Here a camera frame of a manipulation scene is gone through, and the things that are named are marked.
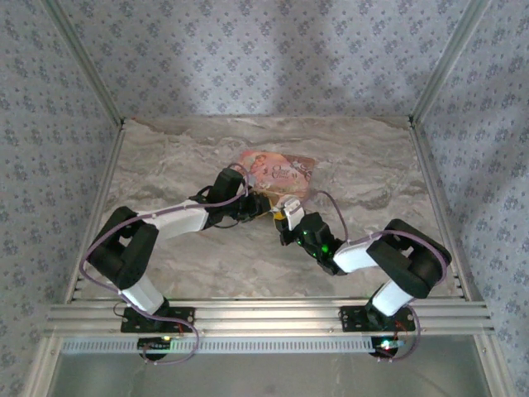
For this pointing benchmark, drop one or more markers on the brass padlock with silver shackle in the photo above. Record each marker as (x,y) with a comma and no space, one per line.
(274,212)

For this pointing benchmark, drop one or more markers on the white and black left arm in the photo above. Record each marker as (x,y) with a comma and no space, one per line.
(177,219)

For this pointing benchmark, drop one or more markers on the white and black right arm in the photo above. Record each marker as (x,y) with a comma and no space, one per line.
(355,256)

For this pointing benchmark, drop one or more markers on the pink decorated wooden box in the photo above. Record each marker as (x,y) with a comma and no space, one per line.
(281,171)

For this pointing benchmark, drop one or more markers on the controller board with green light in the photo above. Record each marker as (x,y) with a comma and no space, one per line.
(155,345)
(388,345)

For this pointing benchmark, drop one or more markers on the grey metal panel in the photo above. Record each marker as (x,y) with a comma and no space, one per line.
(264,376)

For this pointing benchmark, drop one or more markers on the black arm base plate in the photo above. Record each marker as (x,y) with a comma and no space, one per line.
(355,318)
(182,320)

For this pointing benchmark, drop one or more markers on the wide aluminium frame rail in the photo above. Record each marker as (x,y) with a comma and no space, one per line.
(264,316)

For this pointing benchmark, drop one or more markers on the aluminium table side rail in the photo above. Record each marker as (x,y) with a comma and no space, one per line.
(97,207)
(438,198)

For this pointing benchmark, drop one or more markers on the aluminium frame post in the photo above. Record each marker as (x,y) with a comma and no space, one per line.
(82,58)
(450,58)

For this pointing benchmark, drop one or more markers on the aluminium lower frame rail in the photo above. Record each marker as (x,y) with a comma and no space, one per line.
(43,368)
(494,368)

